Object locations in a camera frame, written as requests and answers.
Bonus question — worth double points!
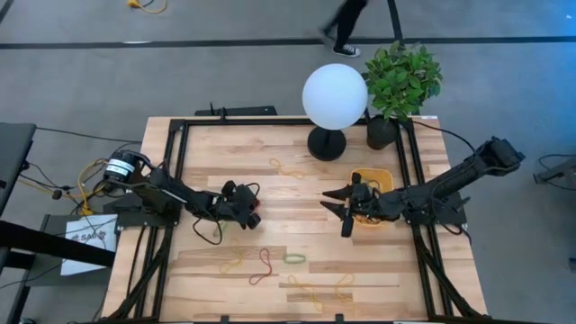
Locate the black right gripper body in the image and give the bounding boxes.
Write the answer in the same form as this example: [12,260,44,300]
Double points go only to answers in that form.
[340,172,383,239]

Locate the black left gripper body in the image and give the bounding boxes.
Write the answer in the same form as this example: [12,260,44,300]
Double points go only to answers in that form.
[220,179,262,222]

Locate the yellow rubber band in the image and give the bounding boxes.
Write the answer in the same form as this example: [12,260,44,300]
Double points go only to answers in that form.
[287,274,325,312]
[219,238,245,275]
[268,157,305,180]

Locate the red rubber band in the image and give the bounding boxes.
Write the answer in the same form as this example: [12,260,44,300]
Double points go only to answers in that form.
[248,247,275,286]

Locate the orange plastic bin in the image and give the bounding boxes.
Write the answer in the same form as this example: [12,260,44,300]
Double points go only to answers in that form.
[349,166,395,229]

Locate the black flat device box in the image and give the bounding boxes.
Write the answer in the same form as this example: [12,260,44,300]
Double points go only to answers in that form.
[193,102,279,117]

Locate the white globe table lamp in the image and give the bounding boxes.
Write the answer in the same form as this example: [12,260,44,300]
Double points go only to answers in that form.
[301,62,369,162]

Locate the green potted plant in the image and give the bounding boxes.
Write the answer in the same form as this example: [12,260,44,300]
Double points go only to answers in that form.
[361,40,444,151]

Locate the white paper sheet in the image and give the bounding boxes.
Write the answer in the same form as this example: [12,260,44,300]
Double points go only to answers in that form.
[59,213,119,277]

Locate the person's feet in sneakers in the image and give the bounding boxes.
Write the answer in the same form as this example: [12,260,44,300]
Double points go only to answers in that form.
[319,0,370,59]

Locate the grey floor case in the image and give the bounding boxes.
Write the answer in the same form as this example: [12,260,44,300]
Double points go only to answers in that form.
[25,213,119,288]

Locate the black floor stand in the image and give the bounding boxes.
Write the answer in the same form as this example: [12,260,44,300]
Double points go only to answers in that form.
[533,155,576,193]

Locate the black side table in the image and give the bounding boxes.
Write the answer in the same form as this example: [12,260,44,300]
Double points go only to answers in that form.
[0,121,117,324]

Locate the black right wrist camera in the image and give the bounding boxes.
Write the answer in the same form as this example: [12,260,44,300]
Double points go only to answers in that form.
[359,184,383,212]

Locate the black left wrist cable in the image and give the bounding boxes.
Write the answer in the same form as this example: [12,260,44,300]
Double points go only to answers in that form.
[192,182,261,247]

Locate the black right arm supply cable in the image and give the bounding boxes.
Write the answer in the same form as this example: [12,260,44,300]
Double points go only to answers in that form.
[411,120,478,157]

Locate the yellow floor cable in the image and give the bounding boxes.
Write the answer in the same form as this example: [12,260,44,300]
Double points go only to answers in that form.
[76,157,109,216]
[127,0,168,14]

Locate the black floor cable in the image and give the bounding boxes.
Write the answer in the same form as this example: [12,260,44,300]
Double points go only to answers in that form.
[35,126,143,145]

